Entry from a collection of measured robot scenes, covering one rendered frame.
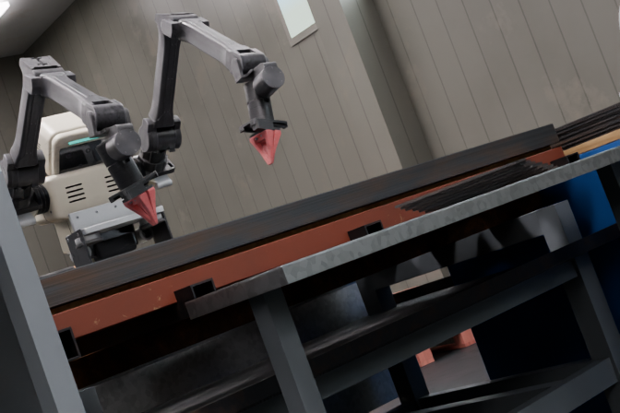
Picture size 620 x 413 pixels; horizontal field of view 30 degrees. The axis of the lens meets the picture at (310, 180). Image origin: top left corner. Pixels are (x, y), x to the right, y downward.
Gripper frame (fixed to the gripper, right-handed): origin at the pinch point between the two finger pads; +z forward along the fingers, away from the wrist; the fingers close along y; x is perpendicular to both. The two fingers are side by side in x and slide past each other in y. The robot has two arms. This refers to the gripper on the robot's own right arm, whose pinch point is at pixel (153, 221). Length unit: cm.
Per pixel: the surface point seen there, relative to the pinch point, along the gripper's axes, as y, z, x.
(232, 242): -14.5, 8.3, -38.0
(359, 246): -18, 16, -70
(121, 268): -38, 1, -38
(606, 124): 96, 36, -48
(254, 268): -13.1, 14.5, -38.0
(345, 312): 71, 54, 42
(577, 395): 51, 83, -36
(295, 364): -33, 27, -59
